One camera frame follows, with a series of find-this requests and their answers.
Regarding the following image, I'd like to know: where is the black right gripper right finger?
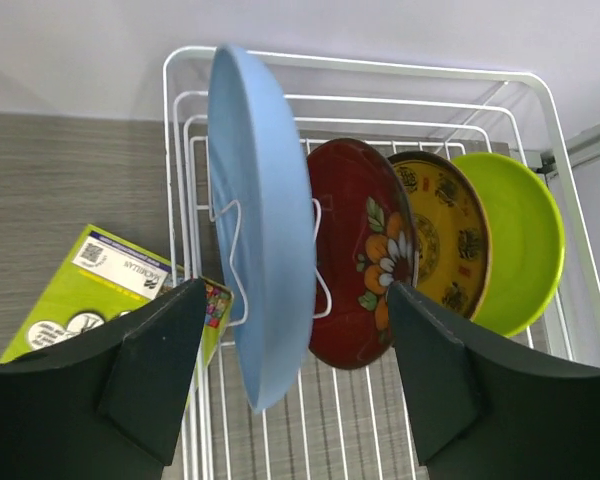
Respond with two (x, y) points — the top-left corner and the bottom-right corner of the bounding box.
(388, 283), (600, 479)

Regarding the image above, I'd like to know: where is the red floral plate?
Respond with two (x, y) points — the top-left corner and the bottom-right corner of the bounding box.
(307, 138), (418, 370)

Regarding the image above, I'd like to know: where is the yellow patterned plate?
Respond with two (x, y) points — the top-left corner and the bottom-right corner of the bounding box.
(389, 151), (492, 319)

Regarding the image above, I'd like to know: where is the white wire dish rack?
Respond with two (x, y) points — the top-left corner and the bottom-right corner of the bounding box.
(162, 46), (600, 479)

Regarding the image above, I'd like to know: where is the light blue plate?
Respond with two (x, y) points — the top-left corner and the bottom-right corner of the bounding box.
(208, 45), (316, 412)

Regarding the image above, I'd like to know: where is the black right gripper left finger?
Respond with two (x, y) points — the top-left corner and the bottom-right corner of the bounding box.
(0, 279), (206, 479)

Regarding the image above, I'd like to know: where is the green book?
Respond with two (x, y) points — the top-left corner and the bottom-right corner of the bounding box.
(0, 223), (235, 416)

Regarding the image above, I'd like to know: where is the lime green plate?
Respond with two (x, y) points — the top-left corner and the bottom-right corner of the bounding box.
(452, 152), (566, 337)

